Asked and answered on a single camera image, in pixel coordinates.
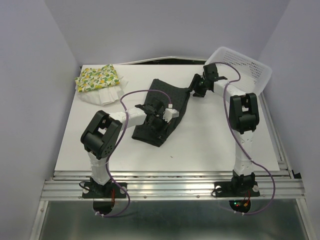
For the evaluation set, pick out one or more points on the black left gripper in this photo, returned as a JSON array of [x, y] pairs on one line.
[[160, 133]]

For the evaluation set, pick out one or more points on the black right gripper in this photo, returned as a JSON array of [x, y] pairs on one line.
[[196, 79]]

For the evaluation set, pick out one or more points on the black skirt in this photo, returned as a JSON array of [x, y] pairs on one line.
[[162, 94]]

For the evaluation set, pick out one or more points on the white pleated skirt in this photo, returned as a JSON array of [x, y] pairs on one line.
[[104, 96]]

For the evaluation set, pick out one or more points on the lemon print skirt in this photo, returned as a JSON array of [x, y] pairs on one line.
[[92, 79]]

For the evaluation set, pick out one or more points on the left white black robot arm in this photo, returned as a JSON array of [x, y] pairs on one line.
[[102, 135]]

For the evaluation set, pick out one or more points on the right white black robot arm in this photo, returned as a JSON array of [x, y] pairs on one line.
[[242, 115]]

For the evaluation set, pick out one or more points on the white plastic basket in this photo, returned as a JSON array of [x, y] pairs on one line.
[[254, 74]]

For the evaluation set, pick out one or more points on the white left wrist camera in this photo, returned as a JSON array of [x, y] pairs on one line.
[[170, 114]]

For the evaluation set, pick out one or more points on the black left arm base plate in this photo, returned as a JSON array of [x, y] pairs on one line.
[[103, 196]]

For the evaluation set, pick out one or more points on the aluminium extrusion rail frame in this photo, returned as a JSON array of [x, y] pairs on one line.
[[173, 185]]

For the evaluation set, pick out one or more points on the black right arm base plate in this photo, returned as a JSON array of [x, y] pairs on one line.
[[240, 198]]

